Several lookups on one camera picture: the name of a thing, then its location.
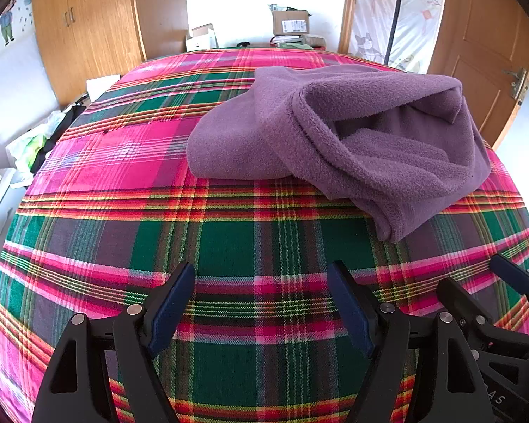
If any brass door handle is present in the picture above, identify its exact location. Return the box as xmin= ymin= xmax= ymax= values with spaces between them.
xmin=503 ymin=68 xmax=527 ymax=100

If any brown cardboard box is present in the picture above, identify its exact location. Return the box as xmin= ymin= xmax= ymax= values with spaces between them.
xmin=271 ymin=9 xmax=311 ymax=36

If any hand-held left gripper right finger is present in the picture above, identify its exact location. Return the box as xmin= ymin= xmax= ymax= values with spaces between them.
xmin=326 ymin=261 xmax=497 ymax=423

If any green plastic bag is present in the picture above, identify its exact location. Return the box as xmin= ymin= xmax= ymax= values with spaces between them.
xmin=4 ymin=110 xmax=67 ymax=172

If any printed door curtain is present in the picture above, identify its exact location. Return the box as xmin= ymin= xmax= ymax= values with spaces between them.
xmin=350 ymin=0 xmax=450 ymax=73

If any grey drawer cabinet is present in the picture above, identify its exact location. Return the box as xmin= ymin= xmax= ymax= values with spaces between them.
xmin=0 ymin=167 xmax=27 ymax=274

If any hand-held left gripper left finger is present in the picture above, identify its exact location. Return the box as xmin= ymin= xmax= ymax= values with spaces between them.
xmin=32 ymin=261 xmax=197 ymax=423

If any white open box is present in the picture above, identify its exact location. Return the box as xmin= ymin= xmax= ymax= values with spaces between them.
xmin=185 ymin=23 xmax=219 ymax=51

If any purple fleece towel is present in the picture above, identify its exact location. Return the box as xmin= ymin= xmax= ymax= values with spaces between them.
xmin=186 ymin=65 xmax=492 ymax=244

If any wooden wardrobe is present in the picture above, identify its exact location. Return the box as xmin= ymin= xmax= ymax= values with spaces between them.
xmin=30 ymin=0 xmax=190 ymax=106

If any black cloth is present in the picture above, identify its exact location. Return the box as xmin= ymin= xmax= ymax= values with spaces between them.
xmin=31 ymin=101 xmax=86 ymax=172

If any plaid bed sheet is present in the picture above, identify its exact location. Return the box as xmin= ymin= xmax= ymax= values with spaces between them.
xmin=0 ymin=46 xmax=529 ymax=423

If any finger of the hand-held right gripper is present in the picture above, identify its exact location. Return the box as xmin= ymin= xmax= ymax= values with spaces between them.
xmin=436 ymin=277 xmax=503 ymax=340
xmin=489 ymin=253 xmax=529 ymax=300

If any wooden door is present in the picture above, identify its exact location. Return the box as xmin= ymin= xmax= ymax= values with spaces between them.
xmin=427 ymin=0 xmax=529 ymax=151

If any cartoon wall sticker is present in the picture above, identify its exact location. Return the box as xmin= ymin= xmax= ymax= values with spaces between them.
xmin=0 ymin=0 xmax=34 ymax=47

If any wooden door frame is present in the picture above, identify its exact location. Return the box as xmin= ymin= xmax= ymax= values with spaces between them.
xmin=337 ymin=0 xmax=362 ymax=56

